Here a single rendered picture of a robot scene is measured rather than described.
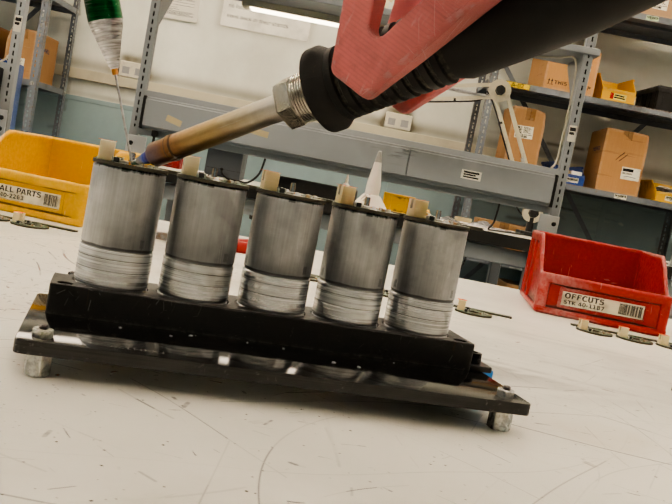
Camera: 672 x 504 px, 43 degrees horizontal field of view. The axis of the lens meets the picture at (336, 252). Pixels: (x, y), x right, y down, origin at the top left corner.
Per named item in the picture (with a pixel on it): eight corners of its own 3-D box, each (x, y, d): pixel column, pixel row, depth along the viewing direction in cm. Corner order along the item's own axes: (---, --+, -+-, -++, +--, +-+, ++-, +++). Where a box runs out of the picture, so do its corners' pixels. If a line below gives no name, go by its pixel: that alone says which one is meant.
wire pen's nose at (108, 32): (95, 71, 27) (86, 24, 27) (129, 67, 28) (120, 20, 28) (98, 69, 26) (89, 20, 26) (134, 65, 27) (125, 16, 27)
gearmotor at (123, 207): (143, 321, 28) (170, 169, 28) (67, 311, 28) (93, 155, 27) (141, 307, 31) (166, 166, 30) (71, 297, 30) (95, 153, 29)
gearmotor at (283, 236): (305, 344, 30) (333, 199, 29) (236, 334, 29) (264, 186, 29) (291, 328, 32) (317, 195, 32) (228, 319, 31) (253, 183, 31)
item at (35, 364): (444, 377, 34) (450, 350, 34) (526, 437, 28) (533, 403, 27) (32, 322, 30) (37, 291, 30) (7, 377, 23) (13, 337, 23)
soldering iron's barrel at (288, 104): (139, 176, 27) (311, 113, 23) (132, 129, 27) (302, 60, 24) (170, 181, 28) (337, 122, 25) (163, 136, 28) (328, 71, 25)
